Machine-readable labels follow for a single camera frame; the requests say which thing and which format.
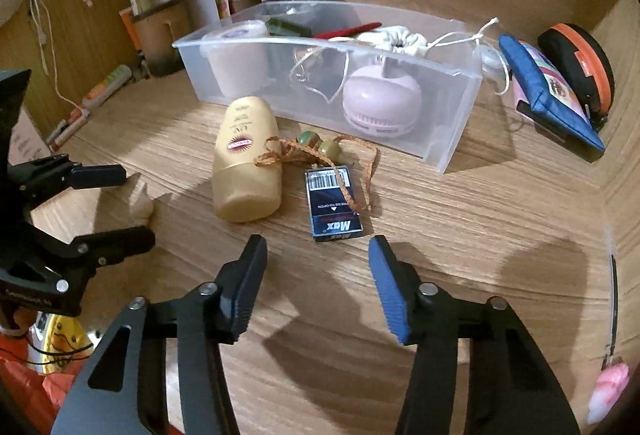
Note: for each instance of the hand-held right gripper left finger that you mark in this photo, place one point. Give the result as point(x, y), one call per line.
point(245, 295)

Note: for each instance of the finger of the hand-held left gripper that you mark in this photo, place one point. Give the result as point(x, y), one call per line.
point(120, 242)
point(95, 176)

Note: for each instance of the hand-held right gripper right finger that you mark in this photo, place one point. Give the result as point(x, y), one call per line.
point(392, 300)

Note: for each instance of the blue staple box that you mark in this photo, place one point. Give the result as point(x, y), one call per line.
point(332, 210)

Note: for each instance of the cream sunscreen bottle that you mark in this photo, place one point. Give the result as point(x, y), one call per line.
point(245, 155)

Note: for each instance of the white round container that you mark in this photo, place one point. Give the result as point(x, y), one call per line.
point(237, 50)

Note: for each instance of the clear plastic storage bin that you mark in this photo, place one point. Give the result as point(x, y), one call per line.
point(450, 115)

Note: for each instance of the pink round case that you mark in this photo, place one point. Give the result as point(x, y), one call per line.
point(380, 100)

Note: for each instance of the white marker pens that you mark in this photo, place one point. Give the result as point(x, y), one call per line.
point(67, 130)

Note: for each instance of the yellow object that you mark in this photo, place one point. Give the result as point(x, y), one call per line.
point(60, 340)

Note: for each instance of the green and orange tube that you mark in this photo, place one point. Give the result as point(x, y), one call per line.
point(107, 87)

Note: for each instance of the orange red cloth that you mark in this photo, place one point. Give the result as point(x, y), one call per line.
point(25, 395)

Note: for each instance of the brown wooden box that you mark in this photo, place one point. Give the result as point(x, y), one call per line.
point(160, 40)

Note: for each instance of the thin black rod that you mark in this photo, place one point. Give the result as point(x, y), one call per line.
point(613, 305)

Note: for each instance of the pink fluffy object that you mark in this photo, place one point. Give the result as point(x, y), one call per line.
point(607, 392)

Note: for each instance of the dark green tube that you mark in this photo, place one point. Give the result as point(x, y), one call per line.
point(285, 27)

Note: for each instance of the blue zipper pouch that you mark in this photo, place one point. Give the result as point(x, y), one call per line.
point(545, 90)

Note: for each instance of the orange and black round case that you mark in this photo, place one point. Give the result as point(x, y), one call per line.
point(585, 60)

